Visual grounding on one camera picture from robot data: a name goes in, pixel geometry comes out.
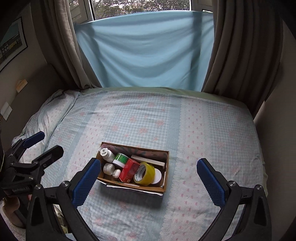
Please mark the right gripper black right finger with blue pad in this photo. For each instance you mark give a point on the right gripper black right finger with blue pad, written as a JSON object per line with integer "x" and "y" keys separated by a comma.
{"x": 254, "y": 222}

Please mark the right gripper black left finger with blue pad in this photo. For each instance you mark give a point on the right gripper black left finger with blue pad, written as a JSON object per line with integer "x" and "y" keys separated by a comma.
{"x": 42, "y": 223}

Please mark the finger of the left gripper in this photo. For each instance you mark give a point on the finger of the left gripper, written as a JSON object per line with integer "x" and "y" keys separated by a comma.
{"x": 22, "y": 145}
{"x": 37, "y": 166}

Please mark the white cream jar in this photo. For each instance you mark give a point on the white cream jar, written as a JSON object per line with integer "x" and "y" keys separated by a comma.
{"x": 109, "y": 169}

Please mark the white vitamin bottle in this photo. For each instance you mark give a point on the white vitamin bottle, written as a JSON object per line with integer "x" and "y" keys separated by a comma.
{"x": 107, "y": 155}

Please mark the red and white carton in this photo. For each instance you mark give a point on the red and white carton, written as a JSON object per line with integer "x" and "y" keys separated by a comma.
{"x": 129, "y": 171}

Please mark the yellow packing tape roll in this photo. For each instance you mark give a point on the yellow packing tape roll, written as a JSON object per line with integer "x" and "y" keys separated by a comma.
{"x": 145, "y": 174}

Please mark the white remote control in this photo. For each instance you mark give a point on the white remote control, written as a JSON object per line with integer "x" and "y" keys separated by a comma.
{"x": 149, "y": 161}

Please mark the white earbuds case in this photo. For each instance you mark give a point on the white earbuds case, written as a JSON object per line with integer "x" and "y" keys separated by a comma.
{"x": 116, "y": 173}

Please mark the pillow in checked case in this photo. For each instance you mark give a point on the pillow in checked case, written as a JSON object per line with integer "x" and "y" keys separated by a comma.
{"x": 46, "y": 119}

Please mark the green label jar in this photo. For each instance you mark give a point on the green label jar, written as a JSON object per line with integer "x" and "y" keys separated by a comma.
{"x": 120, "y": 160}

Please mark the brown cardboard box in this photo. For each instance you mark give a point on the brown cardboard box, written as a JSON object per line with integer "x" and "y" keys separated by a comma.
{"x": 159, "y": 184}

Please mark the checked floral bed sheet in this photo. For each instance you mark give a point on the checked floral bed sheet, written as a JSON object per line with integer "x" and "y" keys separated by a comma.
{"x": 190, "y": 127}

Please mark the brown left curtain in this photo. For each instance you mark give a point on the brown left curtain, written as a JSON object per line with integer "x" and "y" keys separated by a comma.
{"x": 56, "y": 36}

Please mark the brown curtain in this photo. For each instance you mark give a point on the brown curtain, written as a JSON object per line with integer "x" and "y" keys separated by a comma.
{"x": 56, "y": 36}
{"x": 245, "y": 59}

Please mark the brown right curtain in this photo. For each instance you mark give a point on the brown right curtain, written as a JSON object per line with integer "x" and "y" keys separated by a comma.
{"x": 245, "y": 59}

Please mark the light blue hanging sheet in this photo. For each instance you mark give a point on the light blue hanging sheet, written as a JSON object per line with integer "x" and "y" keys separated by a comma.
{"x": 149, "y": 49}

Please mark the framed wall picture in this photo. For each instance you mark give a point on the framed wall picture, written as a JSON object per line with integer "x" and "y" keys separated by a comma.
{"x": 13, "y": 42}

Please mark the window frame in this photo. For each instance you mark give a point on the window frame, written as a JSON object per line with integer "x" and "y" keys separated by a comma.
{"x": 86, "y": 11}

